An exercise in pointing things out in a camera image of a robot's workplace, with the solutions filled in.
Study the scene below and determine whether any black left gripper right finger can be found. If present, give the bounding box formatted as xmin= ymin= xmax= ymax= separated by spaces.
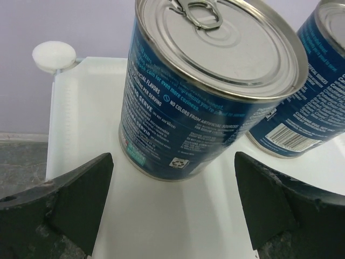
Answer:
xmin=234 ymin=152 xmax=344 ymax=258

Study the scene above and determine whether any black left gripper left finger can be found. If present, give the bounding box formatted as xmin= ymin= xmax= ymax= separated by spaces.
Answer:
xmin=1 ymin=153 xmax=113 ymax=258

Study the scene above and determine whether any blue soup can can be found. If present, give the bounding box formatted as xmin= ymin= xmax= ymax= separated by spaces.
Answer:
xmin=119 ymin=0 xmax=308 ymax=181
xmin=247 ymin=1 xmax=344 ymax=158

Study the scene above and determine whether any white plastic cube cabinet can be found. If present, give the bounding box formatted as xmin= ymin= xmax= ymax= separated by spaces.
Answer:
xmin=32 ymin=41 xmax=344 ymax=258

